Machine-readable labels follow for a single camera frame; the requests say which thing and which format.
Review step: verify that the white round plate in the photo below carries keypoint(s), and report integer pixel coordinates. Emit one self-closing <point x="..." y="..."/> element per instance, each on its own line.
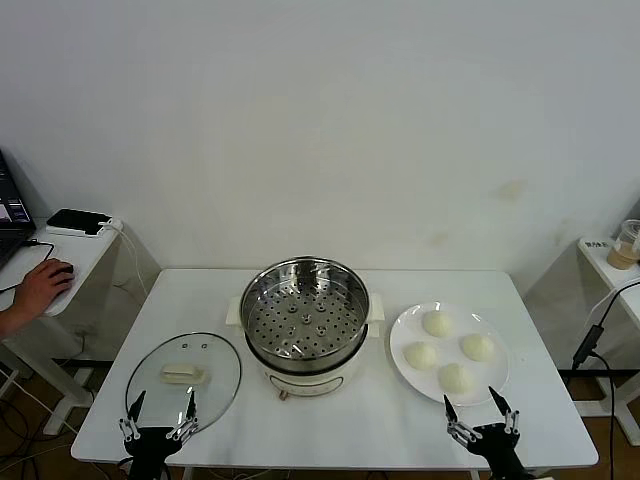
<point x="400" y="340"/>

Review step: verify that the white side table with laptop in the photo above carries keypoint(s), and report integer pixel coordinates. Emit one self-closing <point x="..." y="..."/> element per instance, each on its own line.
<point x="82" y="250"/>

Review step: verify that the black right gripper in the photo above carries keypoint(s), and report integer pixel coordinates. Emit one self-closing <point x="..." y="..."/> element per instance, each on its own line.
<point x="497" y="445"/>

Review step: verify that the black laptop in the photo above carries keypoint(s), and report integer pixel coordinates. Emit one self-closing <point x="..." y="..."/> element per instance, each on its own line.
<point x="12" y="220"/>

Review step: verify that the white steamed baozi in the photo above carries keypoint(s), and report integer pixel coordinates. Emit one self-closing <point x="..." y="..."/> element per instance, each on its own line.
<point x="477" y="347"/>
<point x="420" y="355"/>
<point x="456" y="378"/>
<point x="437" y="323"/>

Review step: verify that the white electric cooking pot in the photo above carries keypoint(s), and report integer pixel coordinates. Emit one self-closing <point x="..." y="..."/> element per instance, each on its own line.
<point x="310" y="377"/>

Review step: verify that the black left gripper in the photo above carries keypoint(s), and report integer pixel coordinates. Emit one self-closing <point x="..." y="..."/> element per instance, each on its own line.
<point x="149" y="442"/>

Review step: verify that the bare person forearm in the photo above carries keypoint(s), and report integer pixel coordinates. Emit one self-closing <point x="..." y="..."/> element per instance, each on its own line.
<point x="9" y="322"/>

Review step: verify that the white side table with cup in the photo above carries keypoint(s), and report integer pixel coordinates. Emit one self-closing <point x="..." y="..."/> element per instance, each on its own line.
<point x="595" y="262"/>

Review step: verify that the white label card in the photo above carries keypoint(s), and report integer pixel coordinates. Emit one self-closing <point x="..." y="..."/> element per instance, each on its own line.
<point x="597" y="244"/>

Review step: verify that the bare person hand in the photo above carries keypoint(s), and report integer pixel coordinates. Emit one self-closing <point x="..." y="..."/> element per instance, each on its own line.
<point x="42" y="290"/>

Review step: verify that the black smartphone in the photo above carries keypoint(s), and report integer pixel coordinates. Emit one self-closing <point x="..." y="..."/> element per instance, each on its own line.
<point x="77" y="220"/>

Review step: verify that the black computer mouse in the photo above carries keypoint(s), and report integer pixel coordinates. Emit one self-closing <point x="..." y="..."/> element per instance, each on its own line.
<point x="67" y="269"/>

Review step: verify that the clear plastic drink cup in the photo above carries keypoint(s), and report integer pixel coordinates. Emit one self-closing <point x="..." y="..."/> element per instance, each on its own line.
<point x="625" y="250"/>

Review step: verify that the stainless steel steamer basket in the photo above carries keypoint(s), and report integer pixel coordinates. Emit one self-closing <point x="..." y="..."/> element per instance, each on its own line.
<point x="305" y="320"/>

